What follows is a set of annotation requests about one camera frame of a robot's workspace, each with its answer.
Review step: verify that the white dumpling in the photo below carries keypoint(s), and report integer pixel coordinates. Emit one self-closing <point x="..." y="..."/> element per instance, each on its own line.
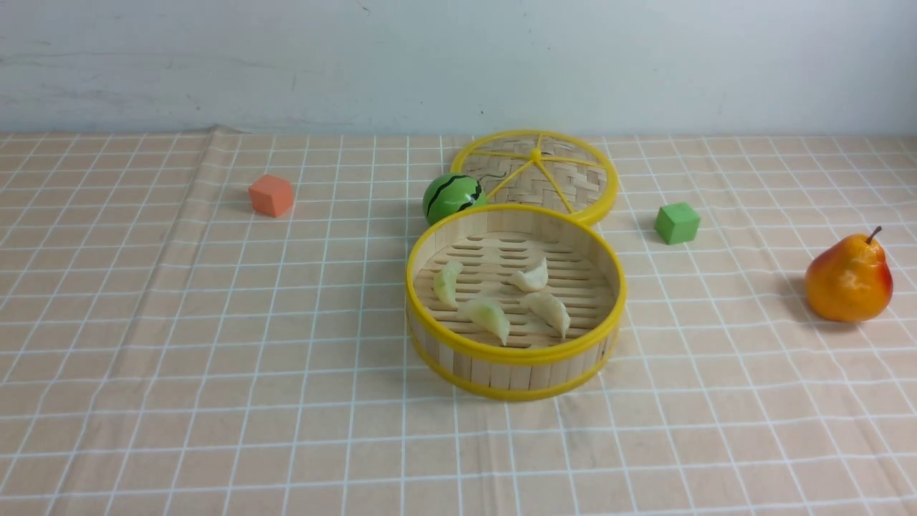
<point x="550" y="309"/>
<point x="532" y="280"/>

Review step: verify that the toy watermelon ball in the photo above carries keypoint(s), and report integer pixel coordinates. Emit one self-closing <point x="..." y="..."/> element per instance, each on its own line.
<point x="449" y="194"/>

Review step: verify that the bamboo steamer lid yellow rim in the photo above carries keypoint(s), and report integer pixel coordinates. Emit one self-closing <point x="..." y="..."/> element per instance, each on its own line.
<point x="542" y="168"/>

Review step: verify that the pale green dumpling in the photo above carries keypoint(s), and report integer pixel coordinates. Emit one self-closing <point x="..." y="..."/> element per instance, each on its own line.
<point x="444" y="283"/>
<point x="489" y="315"/>

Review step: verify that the beige checkered tablecloth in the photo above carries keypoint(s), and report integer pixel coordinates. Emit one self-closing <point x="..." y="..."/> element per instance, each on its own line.
<point x="166" y="350"/>

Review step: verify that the green cube block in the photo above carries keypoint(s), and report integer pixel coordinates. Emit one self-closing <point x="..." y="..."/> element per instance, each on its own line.
<point x="677" y="223"/>

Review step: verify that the orange yellow pear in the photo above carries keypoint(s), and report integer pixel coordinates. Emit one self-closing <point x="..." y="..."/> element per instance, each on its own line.
<point x="851" y="281"/>

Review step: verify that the bamboo steamer tray yellow rim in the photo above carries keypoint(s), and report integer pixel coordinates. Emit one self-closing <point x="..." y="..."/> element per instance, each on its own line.
<point x="492" y="243"/>

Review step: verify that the orange cube block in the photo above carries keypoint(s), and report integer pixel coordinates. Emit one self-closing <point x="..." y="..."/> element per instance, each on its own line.
<point x="271" y="196"/>

